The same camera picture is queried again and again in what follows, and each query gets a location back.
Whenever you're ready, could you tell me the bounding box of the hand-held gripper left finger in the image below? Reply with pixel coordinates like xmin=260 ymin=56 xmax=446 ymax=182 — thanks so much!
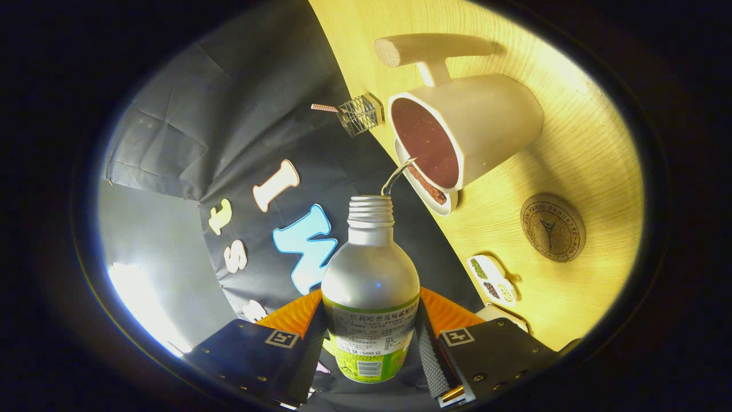
xmin=183 ymin=289 xmax=328 ymax=407

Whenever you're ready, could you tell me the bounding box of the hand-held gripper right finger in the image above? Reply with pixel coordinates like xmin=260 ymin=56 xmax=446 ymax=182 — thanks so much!
xmin=415 ymin=286 xmax=561 ymax=408

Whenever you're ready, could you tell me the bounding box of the silver bottle with green label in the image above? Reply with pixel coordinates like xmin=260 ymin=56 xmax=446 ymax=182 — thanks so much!
xmin=321 ymin=195 xmax=421 ymax=384

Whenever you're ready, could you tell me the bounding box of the round cork coaster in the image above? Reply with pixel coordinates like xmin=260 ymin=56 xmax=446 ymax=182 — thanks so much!
xmin=520 ymin=193 xmax=587 ymax=263

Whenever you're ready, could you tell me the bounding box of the clear juice stream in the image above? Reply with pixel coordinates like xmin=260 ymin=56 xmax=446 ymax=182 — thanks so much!
xmin=381 ymin=157 xmax=417 ymax=197

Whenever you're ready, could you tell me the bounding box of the white cup with wooden handle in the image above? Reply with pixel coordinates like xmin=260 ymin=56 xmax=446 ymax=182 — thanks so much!
xmin=375 ymin=33 xmax=544 ymax=193

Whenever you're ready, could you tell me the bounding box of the white toaster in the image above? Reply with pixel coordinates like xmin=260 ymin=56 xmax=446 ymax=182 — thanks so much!
xmin=475 ymin=303 xmax=530 ymax=334

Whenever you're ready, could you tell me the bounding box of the white divided dish of beans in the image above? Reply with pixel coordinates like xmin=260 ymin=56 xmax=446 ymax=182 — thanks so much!
xmin=467 ymin=255 xmax=519 ymax=307

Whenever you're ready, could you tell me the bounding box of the white round plate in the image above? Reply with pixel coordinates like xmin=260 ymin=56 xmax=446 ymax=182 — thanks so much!
xmin=393 ymin=137 xmax=460 ymax=217

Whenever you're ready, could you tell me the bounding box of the red dried meat slice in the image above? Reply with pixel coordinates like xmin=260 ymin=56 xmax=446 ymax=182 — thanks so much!
xmin=407 ymin=163 xmax=448 ymax=206

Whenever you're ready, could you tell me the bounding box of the wooden table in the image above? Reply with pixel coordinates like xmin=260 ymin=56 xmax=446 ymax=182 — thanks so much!
xmin=309 ymin=0 xmax=645 ymax=351

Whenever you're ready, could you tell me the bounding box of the wire mesh utensil holder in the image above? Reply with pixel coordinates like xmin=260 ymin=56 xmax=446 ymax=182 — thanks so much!
xmin=337 ymin=93 xmax=385 ymax=137

